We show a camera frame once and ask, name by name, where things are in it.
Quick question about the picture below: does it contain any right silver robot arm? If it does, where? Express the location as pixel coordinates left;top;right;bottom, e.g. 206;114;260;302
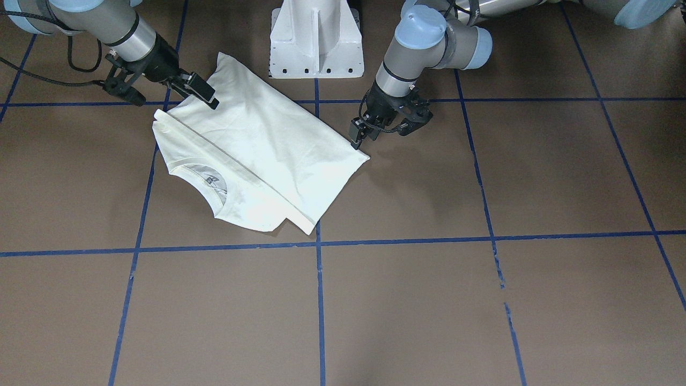
2;1;219;108

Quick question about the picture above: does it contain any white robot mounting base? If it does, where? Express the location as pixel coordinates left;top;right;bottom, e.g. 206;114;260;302
268;1;365;80

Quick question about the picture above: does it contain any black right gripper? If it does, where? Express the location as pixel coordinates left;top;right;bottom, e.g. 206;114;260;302
101;35;220;110

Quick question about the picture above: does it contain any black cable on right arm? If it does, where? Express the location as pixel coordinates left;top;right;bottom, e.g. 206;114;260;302
0;11;116;87

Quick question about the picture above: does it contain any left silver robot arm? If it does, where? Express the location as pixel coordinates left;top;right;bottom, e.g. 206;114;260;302
349;1;566;149

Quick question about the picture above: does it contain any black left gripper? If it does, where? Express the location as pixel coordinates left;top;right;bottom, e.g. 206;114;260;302
348;85;433;150

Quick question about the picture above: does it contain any cream long-sleeve shirt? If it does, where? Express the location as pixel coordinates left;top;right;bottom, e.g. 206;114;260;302
152;53;369;235

